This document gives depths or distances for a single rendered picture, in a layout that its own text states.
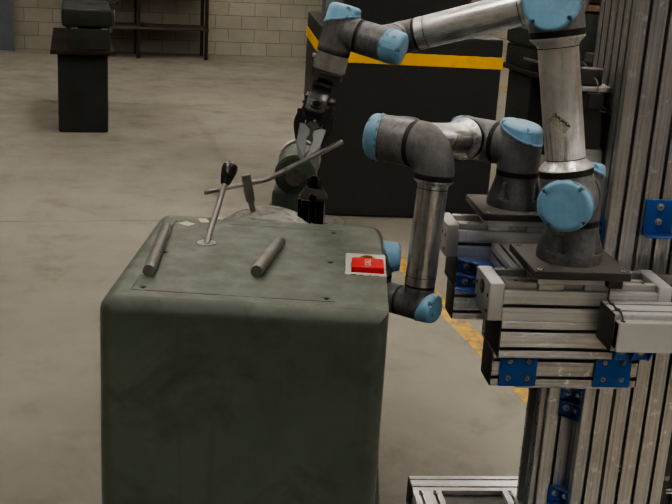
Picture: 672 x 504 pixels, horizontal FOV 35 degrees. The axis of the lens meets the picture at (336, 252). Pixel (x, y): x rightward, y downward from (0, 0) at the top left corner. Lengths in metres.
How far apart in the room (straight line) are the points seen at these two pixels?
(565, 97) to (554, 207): 0.23
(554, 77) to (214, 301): 0.90
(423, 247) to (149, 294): 0.95
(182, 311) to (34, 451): 2.33
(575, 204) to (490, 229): 0.67
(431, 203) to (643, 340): 0.58
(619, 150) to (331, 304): 1.06
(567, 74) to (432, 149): 0.43
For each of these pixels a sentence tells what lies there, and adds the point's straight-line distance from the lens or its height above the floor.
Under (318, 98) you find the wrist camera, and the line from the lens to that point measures 2.35.
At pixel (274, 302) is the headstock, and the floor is 1.26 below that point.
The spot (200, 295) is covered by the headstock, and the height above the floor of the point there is 1.26.
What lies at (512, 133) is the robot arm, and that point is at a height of 1.37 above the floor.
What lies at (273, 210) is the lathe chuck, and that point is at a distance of 2.41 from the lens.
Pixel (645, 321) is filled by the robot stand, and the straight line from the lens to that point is 2.42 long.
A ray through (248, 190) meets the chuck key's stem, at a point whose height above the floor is 1.28.
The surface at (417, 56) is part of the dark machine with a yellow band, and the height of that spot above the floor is 1.11.
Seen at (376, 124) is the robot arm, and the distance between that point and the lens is 2.59.
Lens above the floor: 1.84
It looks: 17 degrees down
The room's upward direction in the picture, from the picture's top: 3 degrees clockwise
